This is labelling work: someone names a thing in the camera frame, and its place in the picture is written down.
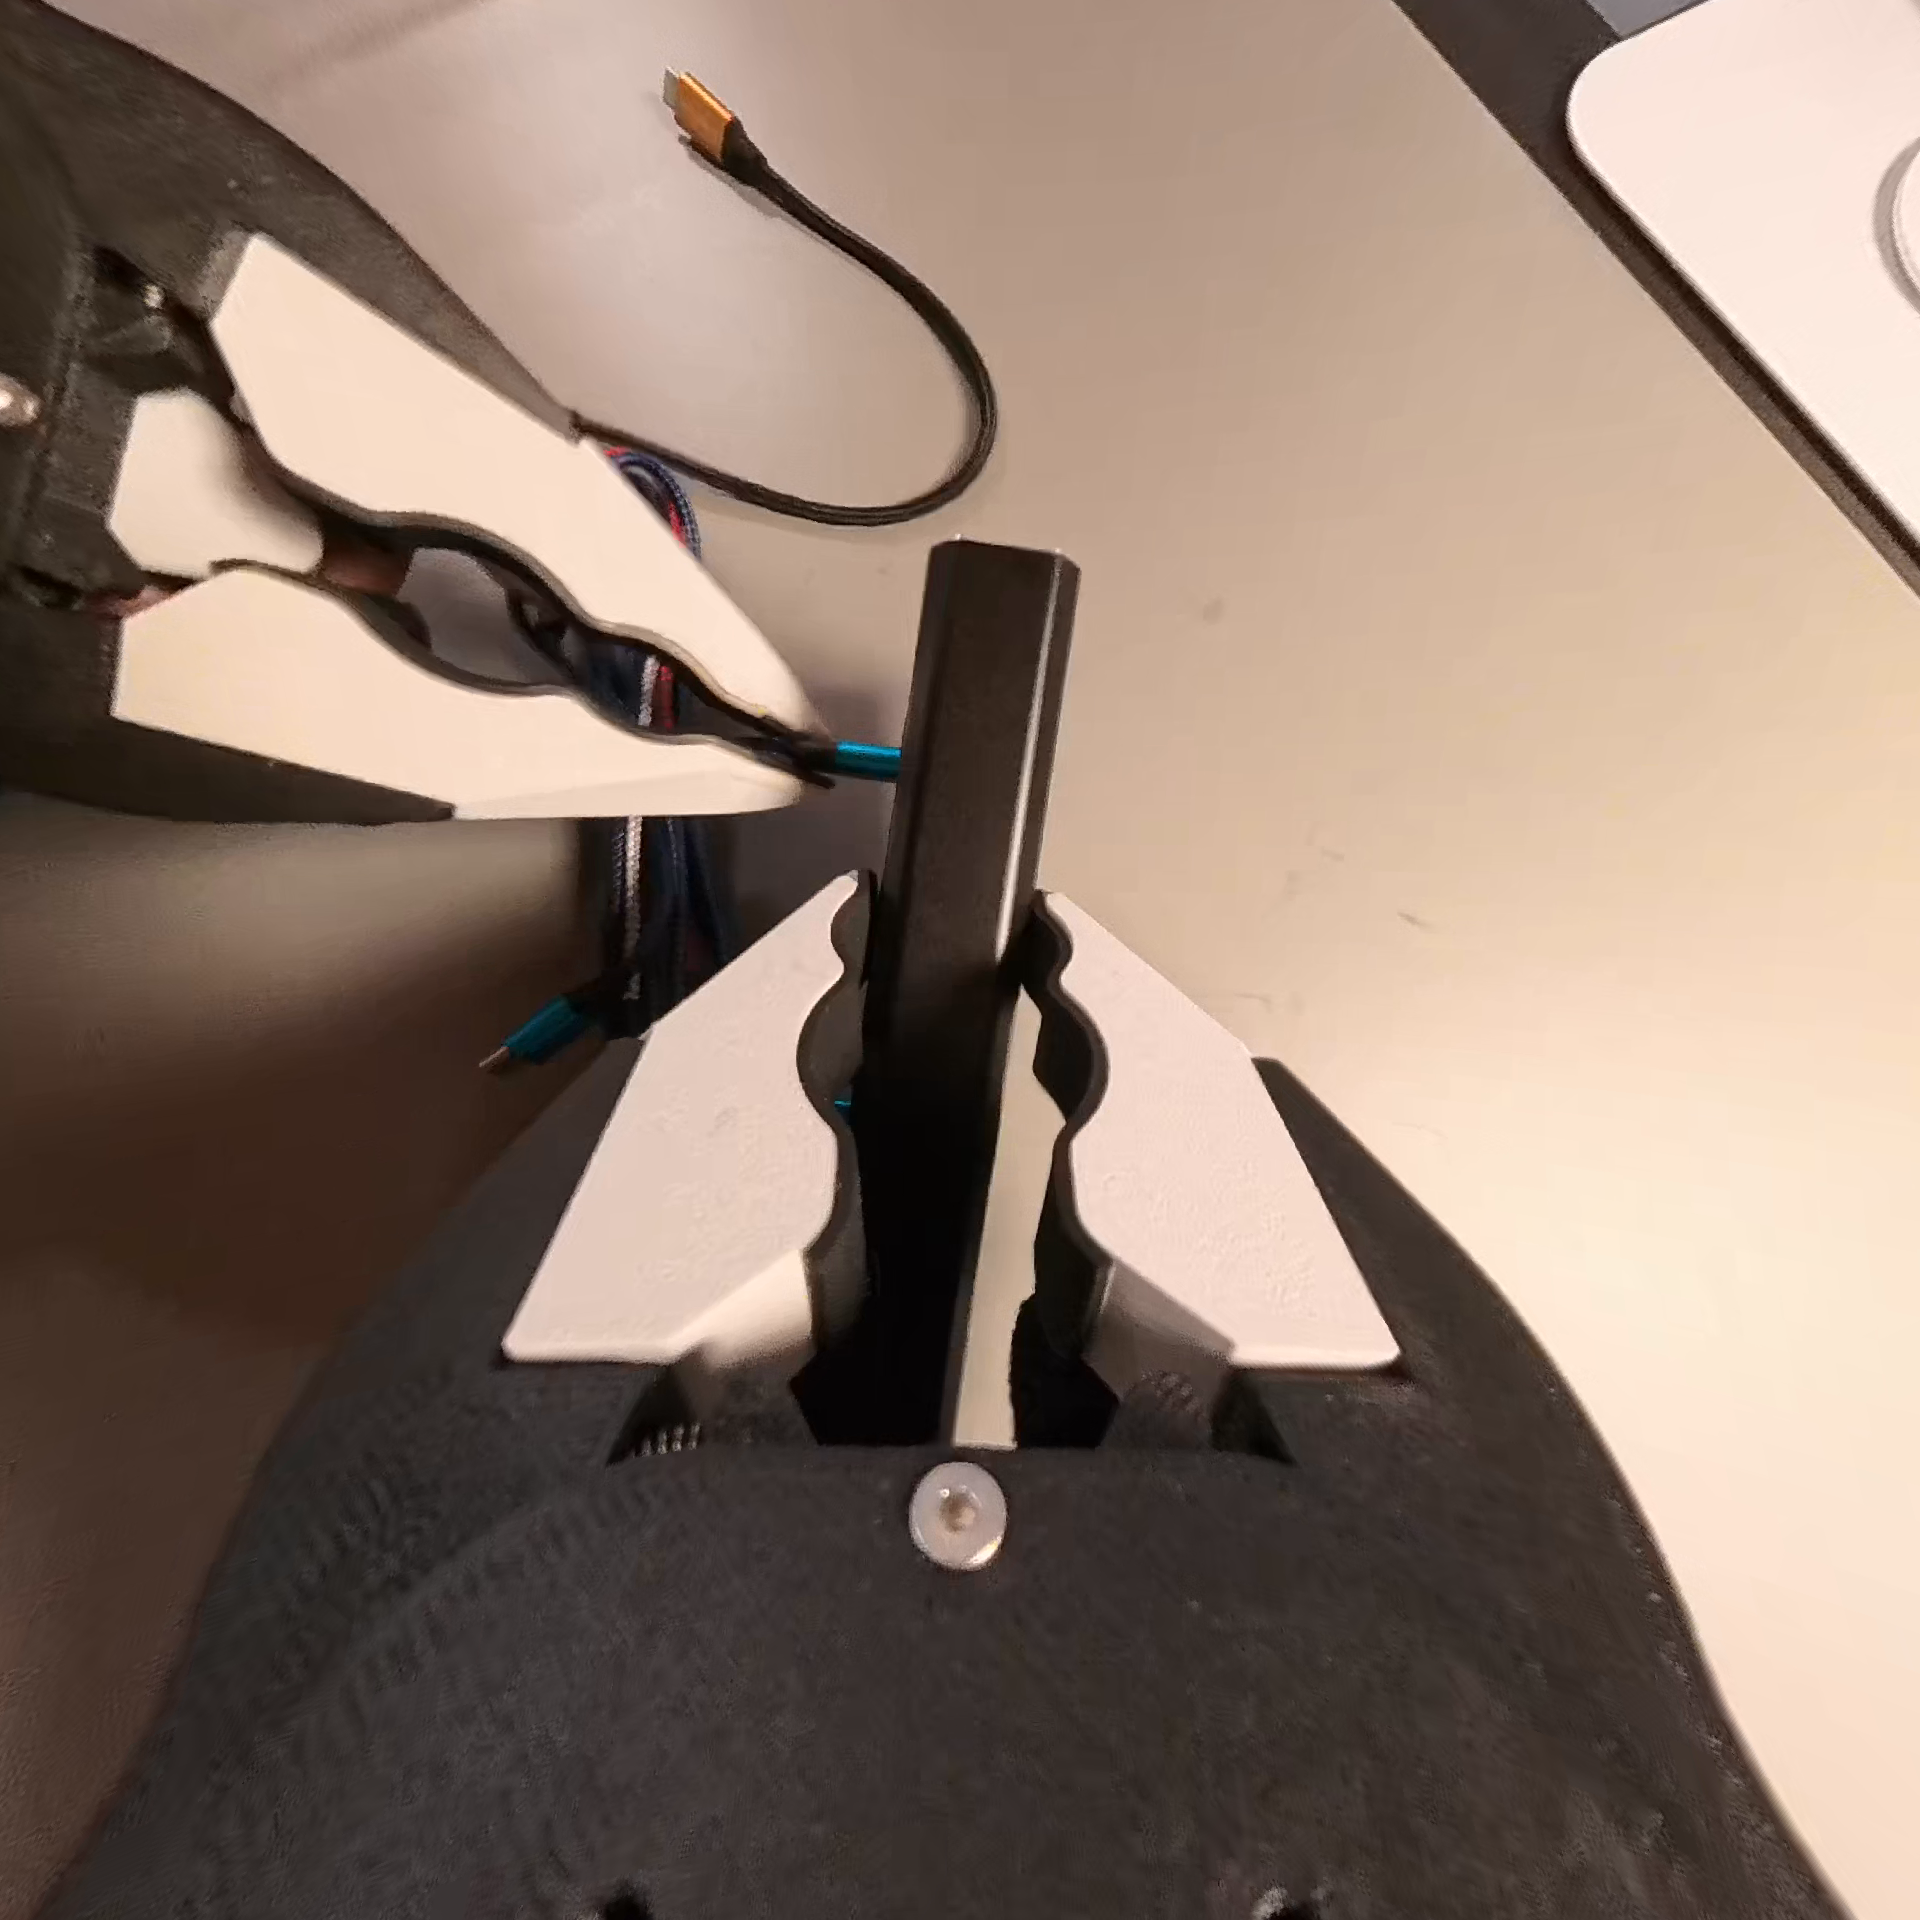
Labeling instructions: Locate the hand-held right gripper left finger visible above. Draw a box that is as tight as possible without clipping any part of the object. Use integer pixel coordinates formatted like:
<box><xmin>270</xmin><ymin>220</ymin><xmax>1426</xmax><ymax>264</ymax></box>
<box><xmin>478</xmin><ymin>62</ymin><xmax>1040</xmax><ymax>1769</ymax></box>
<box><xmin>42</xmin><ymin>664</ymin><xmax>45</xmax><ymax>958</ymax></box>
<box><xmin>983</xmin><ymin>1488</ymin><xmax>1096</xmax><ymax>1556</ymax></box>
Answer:
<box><xmin>501</xmin><ymin>874</ymin><xmax>876</xmax><ymax>1371</ymax></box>

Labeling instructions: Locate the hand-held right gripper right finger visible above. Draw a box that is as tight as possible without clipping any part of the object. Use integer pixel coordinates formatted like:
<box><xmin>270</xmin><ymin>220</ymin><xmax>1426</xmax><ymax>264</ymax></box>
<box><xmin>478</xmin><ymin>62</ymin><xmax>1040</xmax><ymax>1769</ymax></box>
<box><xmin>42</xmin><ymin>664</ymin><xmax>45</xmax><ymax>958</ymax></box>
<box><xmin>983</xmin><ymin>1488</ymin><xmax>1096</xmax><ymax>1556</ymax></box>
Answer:
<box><xmin>1019</xmin><ymin>889</ymin><xmax>1404</xmax><ymax>1434</ymax></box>

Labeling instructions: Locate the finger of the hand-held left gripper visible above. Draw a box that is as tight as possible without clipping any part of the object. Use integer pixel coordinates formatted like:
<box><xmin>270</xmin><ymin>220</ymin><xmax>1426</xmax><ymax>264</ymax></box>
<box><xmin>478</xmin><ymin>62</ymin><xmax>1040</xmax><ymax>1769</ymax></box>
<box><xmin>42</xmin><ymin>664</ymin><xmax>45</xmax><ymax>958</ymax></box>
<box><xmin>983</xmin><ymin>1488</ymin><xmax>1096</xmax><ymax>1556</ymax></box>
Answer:
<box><xmin>113</xmin><ymin>568</ymin><xmax>816</xmax><ymax>824</ymax></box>
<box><xmin>208</xmin><ymin>233</ymin><xmax>824</xmax><ymax>741</ymax></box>

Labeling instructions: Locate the dark blue braided cable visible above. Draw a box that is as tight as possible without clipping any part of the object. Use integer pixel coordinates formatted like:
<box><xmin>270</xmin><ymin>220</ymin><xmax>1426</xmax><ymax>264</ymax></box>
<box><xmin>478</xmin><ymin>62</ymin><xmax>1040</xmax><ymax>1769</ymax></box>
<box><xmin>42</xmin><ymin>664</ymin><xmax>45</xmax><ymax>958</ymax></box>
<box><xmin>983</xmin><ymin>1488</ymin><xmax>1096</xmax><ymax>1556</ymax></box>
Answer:
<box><xmin>476</xmin><ymin>817</ymin><xmax>740</xmax><ymax>1078</ymax></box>

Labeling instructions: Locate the black cable orange plug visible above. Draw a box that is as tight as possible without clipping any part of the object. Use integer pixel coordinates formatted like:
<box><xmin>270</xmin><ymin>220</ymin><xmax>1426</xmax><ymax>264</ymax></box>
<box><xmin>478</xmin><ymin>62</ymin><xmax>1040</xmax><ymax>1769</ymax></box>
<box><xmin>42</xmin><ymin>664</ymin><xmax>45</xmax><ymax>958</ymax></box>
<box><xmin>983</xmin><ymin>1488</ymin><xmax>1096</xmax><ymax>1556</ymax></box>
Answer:
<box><xmin>576</xmin><ymin>66</ymin><xmax>999</xmax><ymax>527</ymax></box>

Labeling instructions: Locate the slim black USB hub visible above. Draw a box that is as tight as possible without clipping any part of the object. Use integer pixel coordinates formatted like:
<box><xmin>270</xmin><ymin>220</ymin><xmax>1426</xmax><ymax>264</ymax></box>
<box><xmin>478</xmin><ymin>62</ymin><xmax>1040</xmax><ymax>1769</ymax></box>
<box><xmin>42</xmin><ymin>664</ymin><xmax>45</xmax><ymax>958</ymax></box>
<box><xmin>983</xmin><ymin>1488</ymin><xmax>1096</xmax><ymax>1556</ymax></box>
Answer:
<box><xmin>794</xmin><ymin>541</ymin><xmax>1086</xmax><ymax>1451</ymax></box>

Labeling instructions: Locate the white monitor stand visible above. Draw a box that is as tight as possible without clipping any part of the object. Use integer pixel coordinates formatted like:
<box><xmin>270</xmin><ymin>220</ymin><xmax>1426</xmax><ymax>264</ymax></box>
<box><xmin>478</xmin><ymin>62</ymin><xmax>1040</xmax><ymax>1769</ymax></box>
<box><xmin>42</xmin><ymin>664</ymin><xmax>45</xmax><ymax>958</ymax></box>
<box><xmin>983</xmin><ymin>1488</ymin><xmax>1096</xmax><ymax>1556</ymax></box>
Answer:
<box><xmin>1566</xmin><ymin>0</ymin><xmax>1920</xmax><ymax>550</ymax></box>

